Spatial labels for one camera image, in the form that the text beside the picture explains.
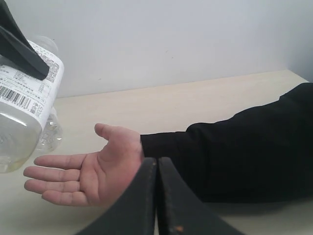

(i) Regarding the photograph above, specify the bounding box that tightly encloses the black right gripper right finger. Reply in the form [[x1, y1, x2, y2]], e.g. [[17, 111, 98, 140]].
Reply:
[[157, 157, 241, 235]]

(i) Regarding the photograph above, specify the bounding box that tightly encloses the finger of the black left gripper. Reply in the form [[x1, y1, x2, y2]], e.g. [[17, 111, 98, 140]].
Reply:
[[0, 3, 49, 80]]

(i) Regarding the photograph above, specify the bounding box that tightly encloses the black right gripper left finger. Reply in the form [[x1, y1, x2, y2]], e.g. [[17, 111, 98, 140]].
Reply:
[[78, 158, 157, 235]]

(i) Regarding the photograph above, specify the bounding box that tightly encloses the colourful label clear bottle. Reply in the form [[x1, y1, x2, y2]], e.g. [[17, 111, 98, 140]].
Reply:
[[0, 36, 64, 173]]

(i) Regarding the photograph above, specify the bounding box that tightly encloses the black sleeved forearm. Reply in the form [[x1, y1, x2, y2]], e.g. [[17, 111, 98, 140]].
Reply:
[[141, 83, 313, 203]]

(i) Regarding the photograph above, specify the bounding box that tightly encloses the white label clear bottle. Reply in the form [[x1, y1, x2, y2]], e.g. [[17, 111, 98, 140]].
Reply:
[[36, 107, 63, 153]]

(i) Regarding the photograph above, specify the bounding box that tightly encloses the person's open hand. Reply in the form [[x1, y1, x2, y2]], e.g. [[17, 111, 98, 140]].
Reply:
[[23, 123, 144, 209]]

